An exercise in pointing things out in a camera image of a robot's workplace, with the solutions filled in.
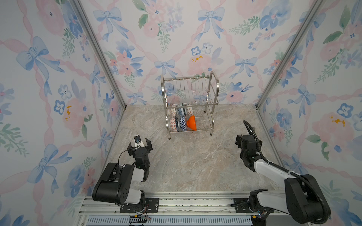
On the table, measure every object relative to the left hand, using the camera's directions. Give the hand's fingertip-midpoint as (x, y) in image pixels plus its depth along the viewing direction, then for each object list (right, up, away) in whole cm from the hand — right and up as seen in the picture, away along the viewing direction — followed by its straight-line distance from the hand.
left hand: (139, 140), depth 89 cm
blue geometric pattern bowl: (+27, +10, +4) cm, 29 cm away
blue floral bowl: (+26, +19, +11) cm, 34 cm away
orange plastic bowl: (+33, +11, +7) cm, 35 cm away
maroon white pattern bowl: (+20, +18, +11) cm, 29 cm away
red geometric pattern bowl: (+21, +10, +3) cm, 23 cm away
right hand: (+69, +2, -1) cm, 69 cm away
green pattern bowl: (+32, +19, +12) cm, 39 cm away
